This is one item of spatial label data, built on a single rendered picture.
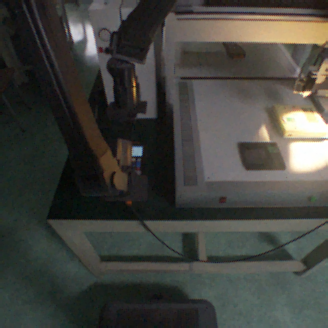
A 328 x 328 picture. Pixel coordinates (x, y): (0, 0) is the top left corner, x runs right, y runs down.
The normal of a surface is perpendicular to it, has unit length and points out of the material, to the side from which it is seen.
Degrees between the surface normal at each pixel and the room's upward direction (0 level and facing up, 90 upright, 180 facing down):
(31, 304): 0
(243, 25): 90
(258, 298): 0
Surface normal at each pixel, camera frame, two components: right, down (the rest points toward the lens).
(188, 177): -0.01, -0.65
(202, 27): 0.00, 0.76
